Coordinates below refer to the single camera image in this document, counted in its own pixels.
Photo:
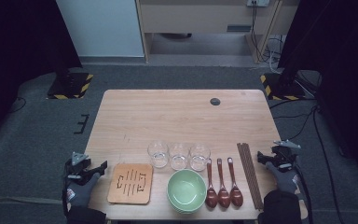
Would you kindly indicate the person's left hand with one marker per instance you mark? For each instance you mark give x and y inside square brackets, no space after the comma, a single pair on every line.
[79,194]

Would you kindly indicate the clear drinking glass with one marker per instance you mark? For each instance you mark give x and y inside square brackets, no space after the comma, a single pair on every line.
[179,156]
[199,157]
[158,154]

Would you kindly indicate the black curtain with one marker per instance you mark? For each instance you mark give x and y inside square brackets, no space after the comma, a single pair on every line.
[338,46]
[18,46]

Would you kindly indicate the white wall socket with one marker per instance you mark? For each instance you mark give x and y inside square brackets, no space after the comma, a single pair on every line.
[258,2]

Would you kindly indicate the wooden coaster with cut-outs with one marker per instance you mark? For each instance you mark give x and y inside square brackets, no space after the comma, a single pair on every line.
[130,183]

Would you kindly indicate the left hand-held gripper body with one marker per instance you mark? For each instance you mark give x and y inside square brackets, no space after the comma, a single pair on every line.
[77,170]

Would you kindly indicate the hazard-striped black stand base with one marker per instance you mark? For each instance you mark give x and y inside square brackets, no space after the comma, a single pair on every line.
[70,87]
[284,90]

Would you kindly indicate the dark red wooden spoon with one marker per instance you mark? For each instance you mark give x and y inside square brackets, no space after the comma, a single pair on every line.
[223,197]
[211,197]
[236,196]

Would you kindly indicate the bundle of brown chopsticks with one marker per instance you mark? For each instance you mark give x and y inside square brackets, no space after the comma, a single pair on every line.
[250,175]

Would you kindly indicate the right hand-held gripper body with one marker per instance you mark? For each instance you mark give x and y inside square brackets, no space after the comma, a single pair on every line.
[284,157]

